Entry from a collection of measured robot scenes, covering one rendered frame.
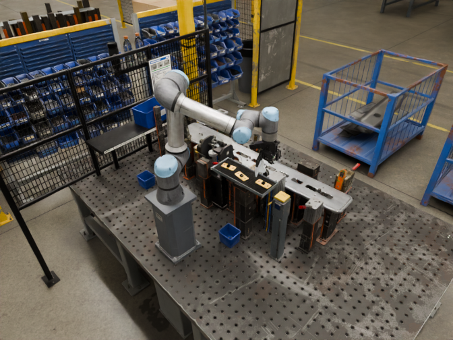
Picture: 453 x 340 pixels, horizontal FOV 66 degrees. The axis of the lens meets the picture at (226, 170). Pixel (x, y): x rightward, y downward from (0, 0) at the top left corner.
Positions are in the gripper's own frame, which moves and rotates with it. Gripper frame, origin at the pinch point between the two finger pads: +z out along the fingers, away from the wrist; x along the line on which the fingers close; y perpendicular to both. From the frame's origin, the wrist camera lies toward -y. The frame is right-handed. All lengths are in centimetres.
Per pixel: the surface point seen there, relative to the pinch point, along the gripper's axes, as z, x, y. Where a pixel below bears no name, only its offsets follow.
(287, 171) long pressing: 25.4, 36.8, -9.1
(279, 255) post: 52, -3, 16
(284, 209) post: 14.8, -3.7, 16.8
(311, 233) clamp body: 39.8, 13.5, 25.7
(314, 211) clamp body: 21.2, 11.8, 25.9
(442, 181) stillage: 110, 221, 53
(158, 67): -12, 38, -137
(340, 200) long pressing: 25, 34, 30
